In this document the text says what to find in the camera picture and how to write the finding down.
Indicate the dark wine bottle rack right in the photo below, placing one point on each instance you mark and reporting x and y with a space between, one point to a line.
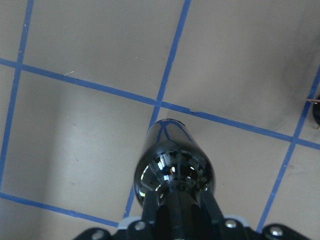
316 111

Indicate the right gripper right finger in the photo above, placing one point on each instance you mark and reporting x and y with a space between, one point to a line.
210 208

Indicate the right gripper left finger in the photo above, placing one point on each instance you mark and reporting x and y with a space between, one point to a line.
150 207

